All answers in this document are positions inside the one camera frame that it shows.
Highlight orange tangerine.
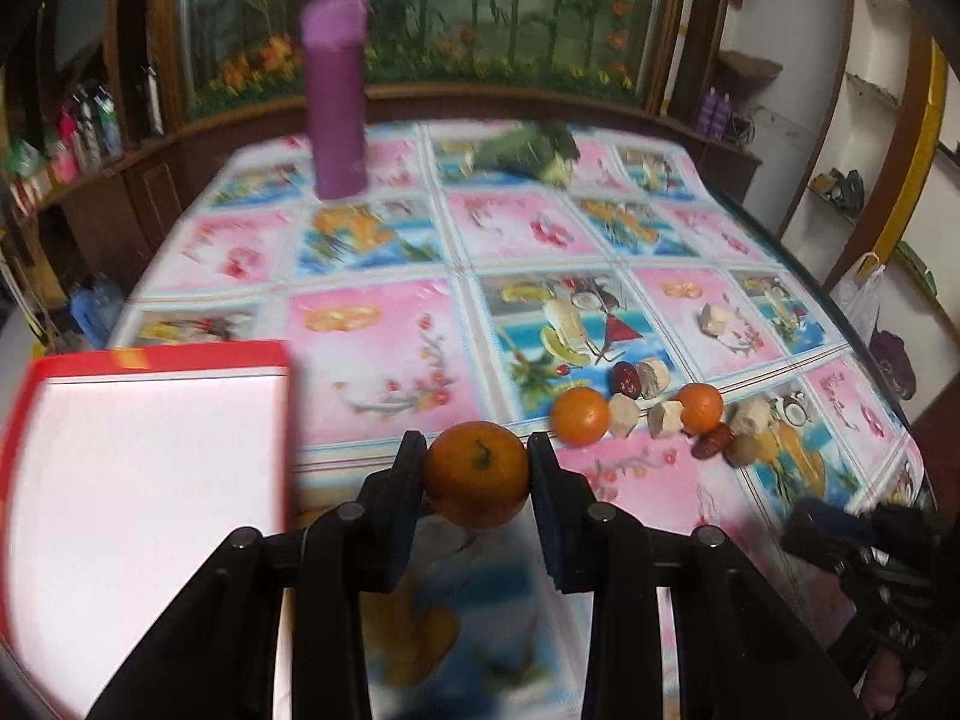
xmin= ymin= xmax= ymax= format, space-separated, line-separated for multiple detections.
xmin=423 ymin=421 xmax=529 ymax=530
xmin=675 ymin=382 xmax=724 ymax=436
xmin=550 ymin=387 xmax=610 ymax=447

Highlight person's right hand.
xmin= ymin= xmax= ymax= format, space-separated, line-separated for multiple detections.
xmin=859 ymin=649 xmax=928 ymax=718

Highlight red shallow box lid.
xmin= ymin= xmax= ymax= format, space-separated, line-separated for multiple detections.
xmin=2 ymin=341 xmax=293 ymax=718

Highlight green leafy vegetable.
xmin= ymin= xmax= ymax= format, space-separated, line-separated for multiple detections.
xmin=472 ymin=122 xmax=581 ymax=188

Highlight dark red jujube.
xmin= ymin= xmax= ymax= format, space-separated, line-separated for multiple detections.
xmin=608 ymin=361 xmax=643 ymax=400

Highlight white plastic bag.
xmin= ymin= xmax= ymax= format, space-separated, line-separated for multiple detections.
xmin=830 ymin=252 xmax=885 ymax=343

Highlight artificial flower glass panel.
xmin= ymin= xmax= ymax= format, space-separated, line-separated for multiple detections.
xmin=179 ymin=0 xmax=664 ymax=119

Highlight beige pastry cube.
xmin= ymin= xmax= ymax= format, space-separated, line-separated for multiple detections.
xmin=698 ymin=302 xmax=736 ymax=338
xmin=635 ymin=356 xmax=672 ymax=400
xmin=729 ymin=397 xmax=771 ymax=437
xmin=608 ymin=394 xmax=641 ymax=439
xmin=647 ymin=400 xmax=685 ymax=439

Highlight brown longan fruit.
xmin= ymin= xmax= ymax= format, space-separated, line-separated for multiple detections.
xmin=724 ymin=434 xmax=761 ymax=468

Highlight purple thermos bottle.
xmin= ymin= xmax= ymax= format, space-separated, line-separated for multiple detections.
xmin=301 ymin=0 xmax=370 ymax=200

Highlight fruit pattern tablecloth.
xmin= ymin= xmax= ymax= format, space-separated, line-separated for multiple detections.
xmin=114 ymin=121 xmax=923 ymax=637

